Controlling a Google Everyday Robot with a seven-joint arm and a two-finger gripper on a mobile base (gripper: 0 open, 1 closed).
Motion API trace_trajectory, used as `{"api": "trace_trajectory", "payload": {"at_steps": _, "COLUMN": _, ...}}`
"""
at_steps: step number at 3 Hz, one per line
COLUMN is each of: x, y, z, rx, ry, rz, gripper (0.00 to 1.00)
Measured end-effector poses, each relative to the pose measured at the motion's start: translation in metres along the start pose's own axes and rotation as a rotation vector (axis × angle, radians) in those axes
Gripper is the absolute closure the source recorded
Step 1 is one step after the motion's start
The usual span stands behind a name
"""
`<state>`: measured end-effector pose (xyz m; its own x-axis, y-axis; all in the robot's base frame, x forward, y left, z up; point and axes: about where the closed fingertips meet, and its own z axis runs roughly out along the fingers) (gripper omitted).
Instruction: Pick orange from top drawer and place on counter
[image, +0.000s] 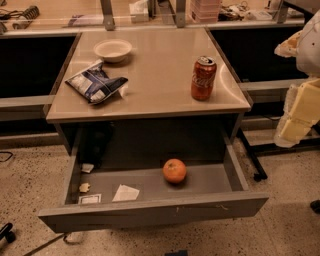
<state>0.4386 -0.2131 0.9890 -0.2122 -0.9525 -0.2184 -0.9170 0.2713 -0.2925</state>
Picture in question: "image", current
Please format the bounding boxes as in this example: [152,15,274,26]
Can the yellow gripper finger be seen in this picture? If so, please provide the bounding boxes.
[274,79,320,148]
[274,31,302,58]

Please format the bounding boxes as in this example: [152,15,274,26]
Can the orange fruit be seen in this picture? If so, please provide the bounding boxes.
[162,159,187,184]

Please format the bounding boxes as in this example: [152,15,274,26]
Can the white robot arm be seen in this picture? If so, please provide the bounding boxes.
[274,10,320,148]

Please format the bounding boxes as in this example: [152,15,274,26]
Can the grey counter cabinet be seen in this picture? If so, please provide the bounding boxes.
[42,27,253,156]

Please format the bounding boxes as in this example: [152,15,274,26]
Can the grey open drawer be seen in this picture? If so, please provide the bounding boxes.
[39,124,268,233]

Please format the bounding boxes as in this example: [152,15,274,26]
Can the red soda can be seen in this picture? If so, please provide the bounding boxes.
[191,56,217,101]

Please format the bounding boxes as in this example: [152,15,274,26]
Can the pink stacked containers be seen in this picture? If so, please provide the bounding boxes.
[190,0,222,23]

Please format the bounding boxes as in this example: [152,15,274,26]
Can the tissue box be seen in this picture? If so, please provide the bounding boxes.
[129,0,149,23]

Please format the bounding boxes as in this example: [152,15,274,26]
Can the white bowl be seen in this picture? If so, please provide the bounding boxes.
[94,39,132,63]

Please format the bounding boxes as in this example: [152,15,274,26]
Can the white folded paper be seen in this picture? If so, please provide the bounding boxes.
[112,184,140,202]

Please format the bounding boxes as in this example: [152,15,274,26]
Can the blue chip bag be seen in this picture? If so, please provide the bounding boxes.
[65,60,128,104]

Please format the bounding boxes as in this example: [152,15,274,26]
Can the white paper scrap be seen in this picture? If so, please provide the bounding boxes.
[81,163,94,173]

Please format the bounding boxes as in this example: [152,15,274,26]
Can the small crumpled paper scrap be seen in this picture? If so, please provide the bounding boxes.
[79,183,90,193]

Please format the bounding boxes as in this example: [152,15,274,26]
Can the black chair caster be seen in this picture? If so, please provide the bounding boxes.
[0,223,16,243]

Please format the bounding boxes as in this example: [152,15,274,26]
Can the black coiled cable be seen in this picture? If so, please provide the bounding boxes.
[0,5,41,30]

